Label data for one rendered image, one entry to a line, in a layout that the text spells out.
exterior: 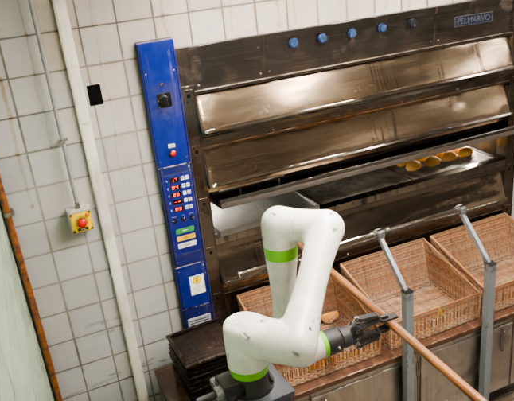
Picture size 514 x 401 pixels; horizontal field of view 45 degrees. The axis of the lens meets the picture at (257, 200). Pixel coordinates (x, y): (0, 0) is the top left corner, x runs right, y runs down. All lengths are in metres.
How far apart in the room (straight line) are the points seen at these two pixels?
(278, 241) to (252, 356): 0.41
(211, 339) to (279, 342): 1.17
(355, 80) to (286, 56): 0.40
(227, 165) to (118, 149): 0.52
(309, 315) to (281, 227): 0.34
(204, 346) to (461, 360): 1.34
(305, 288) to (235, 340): 0.26
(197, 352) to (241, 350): 1.03
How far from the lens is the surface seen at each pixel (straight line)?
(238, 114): 2.89
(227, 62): 2.85
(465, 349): 3.45
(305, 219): 2.02
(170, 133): 2.78
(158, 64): 2.71
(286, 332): 1.84
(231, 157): 2.95
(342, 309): 3.39
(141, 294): 3.05
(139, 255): 2.96
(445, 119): 3.51
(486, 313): 3.34
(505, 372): 3.76
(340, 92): 3.11
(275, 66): 2.95
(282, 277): 2.14
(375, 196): 3.39
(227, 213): 3.27
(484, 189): 3.87
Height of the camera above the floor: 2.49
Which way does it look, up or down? 23 degrees down
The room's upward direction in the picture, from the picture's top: 6 degrees counter-clockwise
